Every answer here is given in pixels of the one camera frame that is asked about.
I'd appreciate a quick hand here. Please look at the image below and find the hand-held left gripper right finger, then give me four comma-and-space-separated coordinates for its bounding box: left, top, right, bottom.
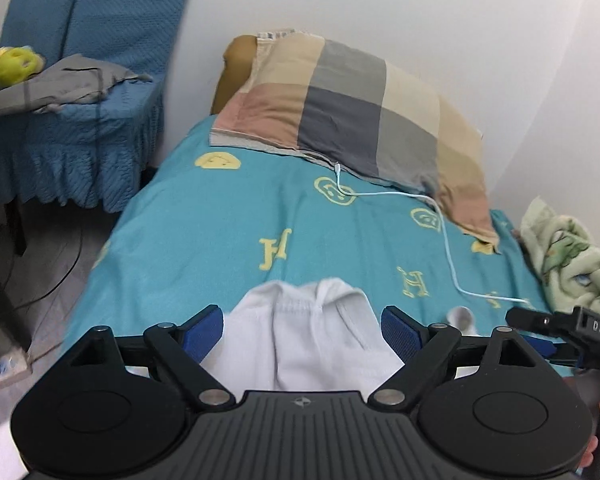
368, 304, 539, 407

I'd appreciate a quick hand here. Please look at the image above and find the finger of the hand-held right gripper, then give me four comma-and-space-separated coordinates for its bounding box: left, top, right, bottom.
532, 336, 583, 367
505, 306, 557, 334

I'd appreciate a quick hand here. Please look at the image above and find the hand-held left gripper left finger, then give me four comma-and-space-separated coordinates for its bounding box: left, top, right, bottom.
66, 304, 237, 407

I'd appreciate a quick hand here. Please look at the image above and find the white shirt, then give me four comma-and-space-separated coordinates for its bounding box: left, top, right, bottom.
200, 279, 481, 394

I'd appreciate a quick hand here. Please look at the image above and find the green printed fleece blanket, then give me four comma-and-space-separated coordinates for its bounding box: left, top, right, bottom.
517, 197, 600, 322

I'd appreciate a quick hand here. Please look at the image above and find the teal printed bed sheet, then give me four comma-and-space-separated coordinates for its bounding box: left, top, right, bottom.
62, 112, 581, 392

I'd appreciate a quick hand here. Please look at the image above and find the small white blue object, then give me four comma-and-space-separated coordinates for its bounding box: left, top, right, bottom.
0, 344, 34, 387

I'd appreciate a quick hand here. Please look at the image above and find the checked pillow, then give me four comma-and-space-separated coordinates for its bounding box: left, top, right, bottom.
210, 30, 502, 254

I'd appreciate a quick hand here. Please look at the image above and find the brown pillow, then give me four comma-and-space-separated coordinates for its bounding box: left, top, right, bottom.
210, 34, 259, 117

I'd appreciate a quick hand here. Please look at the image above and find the grey cloth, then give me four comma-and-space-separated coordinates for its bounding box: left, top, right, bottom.
0, 53, 154, 117

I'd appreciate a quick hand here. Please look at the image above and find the blue covered chair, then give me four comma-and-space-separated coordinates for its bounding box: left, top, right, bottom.
0, 0, 89, 62
0, 0, 202, 214

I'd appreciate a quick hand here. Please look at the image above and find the green plush toy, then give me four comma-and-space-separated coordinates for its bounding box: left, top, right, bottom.
0, 45, 46, 89

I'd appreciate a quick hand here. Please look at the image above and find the white charging cable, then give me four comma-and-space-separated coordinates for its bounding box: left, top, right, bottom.
332, 161, 534, 307

